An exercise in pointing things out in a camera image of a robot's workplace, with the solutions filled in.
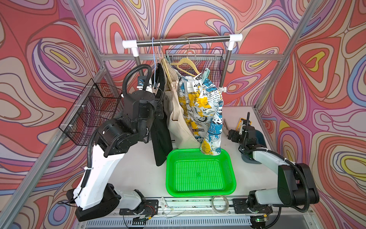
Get black shorts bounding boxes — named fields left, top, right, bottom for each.
left=151, top=64, right=173, bottom=167

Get pink clothespin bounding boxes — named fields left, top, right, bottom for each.
left=152, top=84, right=160, bottom=95

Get light blue wire hanger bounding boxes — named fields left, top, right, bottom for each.
left=152, top=37, right=158, bottom=87

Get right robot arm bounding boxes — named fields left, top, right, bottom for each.
left=228, top=114, right=320, bottom=212

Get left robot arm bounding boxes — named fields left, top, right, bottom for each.
left=67, top=64, right=162, bottom=222

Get printed white blue yellow shorts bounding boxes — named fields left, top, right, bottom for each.
left=177, top=73, right=224, bottom=156

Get beige shorts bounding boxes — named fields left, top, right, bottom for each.
left=160, top=57, right=201, bottom=149

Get green clothespin on printed shorts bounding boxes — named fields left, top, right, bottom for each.
left=202, top=68, right=211, bottom=82

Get yellow hanger front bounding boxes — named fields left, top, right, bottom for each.
left=170, top=52, right=201, bottom=77

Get yellow calculator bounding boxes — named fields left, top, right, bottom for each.
left=236, top=118, right=252, bottom=131

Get green plastic basket tray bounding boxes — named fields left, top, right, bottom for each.
left=165, top=148, right=237, bottom=198

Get dark teal clothespin bin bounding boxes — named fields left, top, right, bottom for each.
left=238, top=127, right=267, bottom=165

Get clothes rack with steel bar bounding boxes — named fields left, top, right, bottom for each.
left=122, top=33, right=243, bottom=93

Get clear tape roll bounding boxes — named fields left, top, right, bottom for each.
left=211, top=195, right=230, bottom=214

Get black wire basket back wall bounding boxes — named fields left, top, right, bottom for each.
left=165, top=48, right=224, bottom=86

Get black wire basket wall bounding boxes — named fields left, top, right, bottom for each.
left=165, top=48, right=224, bottom=86
left=59, top=80, right=122, bottom=146

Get black wire basket left wall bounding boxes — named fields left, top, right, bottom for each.
left=59, top=80, right=122, bottom=146

